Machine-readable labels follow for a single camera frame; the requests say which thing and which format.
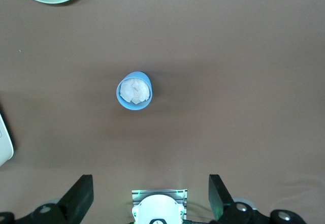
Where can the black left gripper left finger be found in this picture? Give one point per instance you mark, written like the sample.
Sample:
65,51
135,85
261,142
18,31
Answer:
76,198

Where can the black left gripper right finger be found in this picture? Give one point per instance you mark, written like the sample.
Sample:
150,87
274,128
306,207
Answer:
221,198

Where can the blue plastic cup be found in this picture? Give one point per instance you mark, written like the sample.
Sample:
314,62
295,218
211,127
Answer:
134,107

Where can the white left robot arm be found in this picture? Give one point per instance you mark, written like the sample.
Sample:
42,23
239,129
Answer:
157,208

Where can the white toaster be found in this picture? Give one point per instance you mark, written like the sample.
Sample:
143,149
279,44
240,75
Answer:
5,145

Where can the crumpled white tissue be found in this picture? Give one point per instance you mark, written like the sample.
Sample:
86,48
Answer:
134,90

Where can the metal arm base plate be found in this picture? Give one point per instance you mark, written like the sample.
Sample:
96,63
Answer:
152,192

